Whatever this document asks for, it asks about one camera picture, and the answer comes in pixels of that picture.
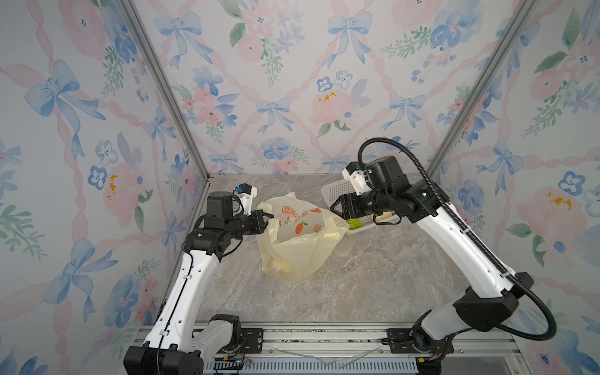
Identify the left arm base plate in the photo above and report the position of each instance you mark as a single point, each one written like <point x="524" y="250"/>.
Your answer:
<point x="245" y="341"/>

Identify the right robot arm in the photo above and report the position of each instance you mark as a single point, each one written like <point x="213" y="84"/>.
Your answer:
<point x="494" y="288"/>

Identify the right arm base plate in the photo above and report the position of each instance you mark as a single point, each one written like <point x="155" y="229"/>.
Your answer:
<point x="404" y="341"/>

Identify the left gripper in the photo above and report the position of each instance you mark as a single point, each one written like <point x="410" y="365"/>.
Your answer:
<point x="258" y="222"/>

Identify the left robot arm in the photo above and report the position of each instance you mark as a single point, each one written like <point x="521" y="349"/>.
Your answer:
<point x="174" y="346"/>

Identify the beige pear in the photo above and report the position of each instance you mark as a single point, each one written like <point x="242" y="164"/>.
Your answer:
<point x="384" y="216"/>

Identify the corner aluminium post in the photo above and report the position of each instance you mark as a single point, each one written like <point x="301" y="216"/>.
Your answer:
<point x="148" y="52"/>
<point x="500" y="53"/>

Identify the yellow plastic bag orange print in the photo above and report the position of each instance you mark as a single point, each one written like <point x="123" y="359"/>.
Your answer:
<point x="299" y="238"/>

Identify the aluminium frame rail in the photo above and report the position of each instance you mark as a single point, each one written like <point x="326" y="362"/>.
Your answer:
<point x="330" y="348"/>

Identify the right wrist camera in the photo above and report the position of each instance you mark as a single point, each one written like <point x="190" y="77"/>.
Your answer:
<point x="357" y="178"/>

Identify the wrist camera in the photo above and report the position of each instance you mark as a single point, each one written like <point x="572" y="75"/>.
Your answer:
<point x="244" y="195"/>
<point x="357" y="178"/>

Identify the right corner aluminium post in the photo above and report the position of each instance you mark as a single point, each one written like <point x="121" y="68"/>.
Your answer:
<point x="500" y="53"/>

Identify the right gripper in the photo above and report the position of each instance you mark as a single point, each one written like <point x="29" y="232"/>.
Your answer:
<point x="351" y="204"/>

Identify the white plastic basket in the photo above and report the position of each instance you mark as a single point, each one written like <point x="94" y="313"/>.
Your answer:
<point x="334" y="195"/>

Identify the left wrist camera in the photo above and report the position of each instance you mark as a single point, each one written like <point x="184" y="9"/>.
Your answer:
<point x="244" y="195"/>

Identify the left corner aluminium post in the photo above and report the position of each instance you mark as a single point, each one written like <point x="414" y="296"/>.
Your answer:
<point x="148" y="52"/>

